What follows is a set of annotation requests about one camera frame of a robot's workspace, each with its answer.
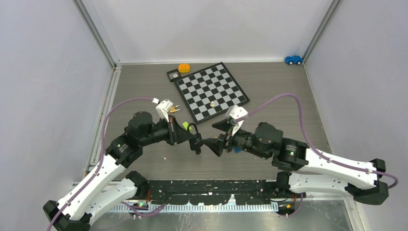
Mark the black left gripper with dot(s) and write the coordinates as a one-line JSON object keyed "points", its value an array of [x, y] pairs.
{"points": [[176, 134]]}

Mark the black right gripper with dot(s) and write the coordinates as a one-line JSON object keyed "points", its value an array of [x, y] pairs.
{"points": [[216, 145]]}

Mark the black padlock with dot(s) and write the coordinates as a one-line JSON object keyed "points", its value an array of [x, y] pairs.
{"points": [[192, 128]]}

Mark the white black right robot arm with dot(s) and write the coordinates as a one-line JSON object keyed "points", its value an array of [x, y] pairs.
{"points": [[301, 168]]}

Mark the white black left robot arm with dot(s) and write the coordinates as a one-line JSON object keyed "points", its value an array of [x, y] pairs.
{"points": [[86, 203]]}

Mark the green toy block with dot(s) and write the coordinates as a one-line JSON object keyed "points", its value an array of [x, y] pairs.
{"points": [[185, 124]]}

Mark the blue toy brick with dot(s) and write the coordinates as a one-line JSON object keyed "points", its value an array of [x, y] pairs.
{"points": [[237, 150]]}

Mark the small brass padlock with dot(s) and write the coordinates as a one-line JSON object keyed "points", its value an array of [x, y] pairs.
{"points": [[175, 108]]}

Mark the black white chessboard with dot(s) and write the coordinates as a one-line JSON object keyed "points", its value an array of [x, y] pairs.
{"points": [[211, 84]]}

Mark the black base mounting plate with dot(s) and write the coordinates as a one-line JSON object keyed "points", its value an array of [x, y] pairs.
{"points": [[215, 192]]}

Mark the small black square tray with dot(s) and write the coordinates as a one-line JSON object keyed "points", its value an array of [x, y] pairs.
{"points": [[173, 74]]}

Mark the orange toy block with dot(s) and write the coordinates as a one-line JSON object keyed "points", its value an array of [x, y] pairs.
{"points": [[184, 68]]}

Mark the blue toy car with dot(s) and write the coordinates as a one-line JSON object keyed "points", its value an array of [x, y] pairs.
{"points": [[295, 59]]}

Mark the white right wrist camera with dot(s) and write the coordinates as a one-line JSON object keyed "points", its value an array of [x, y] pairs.
{"points": [[235, 116]]}

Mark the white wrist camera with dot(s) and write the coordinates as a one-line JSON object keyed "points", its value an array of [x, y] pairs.
{"points": [[235, 116], [163, 108]]}

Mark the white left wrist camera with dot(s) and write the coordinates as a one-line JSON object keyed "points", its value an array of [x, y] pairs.
{"points": [[163, 108]]}

